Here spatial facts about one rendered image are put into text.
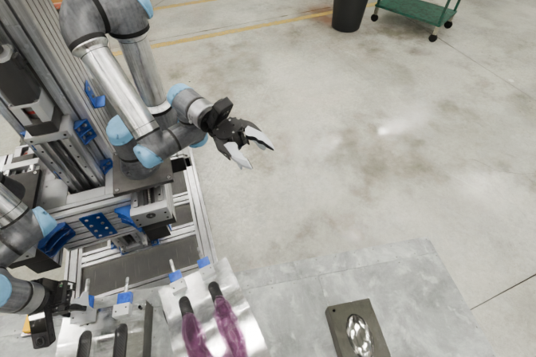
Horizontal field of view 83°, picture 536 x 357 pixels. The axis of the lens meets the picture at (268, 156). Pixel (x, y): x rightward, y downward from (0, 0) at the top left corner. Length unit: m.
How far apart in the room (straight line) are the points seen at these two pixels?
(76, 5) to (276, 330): 1.12
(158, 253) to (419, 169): 2.11
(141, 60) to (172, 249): 1.28
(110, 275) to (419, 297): 1.60
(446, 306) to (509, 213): 1.64
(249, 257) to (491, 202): 1.89
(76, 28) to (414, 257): 1.36
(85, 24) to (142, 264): 1.45
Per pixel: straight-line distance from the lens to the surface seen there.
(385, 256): 1.36
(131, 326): 1.19
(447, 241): 2.52
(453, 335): 1.35
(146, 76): 1.07
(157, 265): 2.01
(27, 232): 1.01
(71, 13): 0.94
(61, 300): 1.09
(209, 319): 1.13
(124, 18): 0.97
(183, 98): 0.85
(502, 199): 2.97
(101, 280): 2.10
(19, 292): 0.98
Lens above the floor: 1.98
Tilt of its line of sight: 49 degrees down
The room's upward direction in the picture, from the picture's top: straight up
